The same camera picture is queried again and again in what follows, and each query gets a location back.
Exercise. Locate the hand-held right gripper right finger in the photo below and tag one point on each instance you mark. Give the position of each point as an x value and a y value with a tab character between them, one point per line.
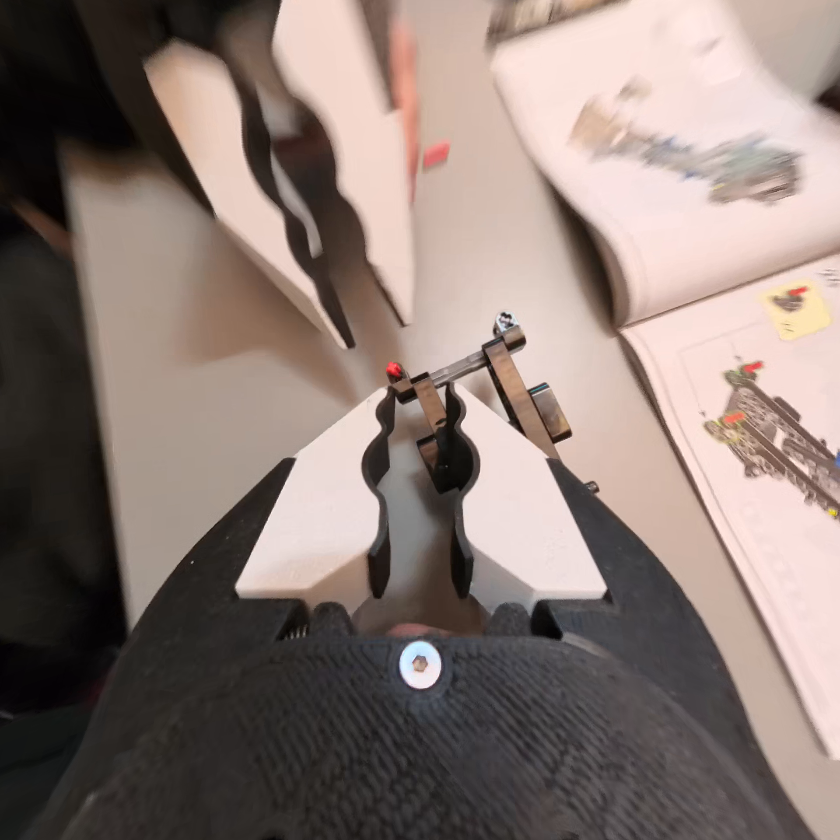
525	525

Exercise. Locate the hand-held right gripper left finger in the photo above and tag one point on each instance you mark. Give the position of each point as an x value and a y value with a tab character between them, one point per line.
308	525

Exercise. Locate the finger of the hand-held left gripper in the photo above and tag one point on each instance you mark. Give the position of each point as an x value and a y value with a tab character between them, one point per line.
367	164
197	118

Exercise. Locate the black toy brick chassis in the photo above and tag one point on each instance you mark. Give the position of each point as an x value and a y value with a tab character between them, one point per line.
502	371

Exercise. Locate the light grey desk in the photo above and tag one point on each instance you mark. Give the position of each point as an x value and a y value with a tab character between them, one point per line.
197	394

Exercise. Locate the person's left hand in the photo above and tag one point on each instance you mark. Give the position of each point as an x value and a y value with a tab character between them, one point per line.
407	98

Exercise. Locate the open building instruction booklet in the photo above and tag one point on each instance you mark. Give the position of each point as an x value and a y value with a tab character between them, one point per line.
689	197

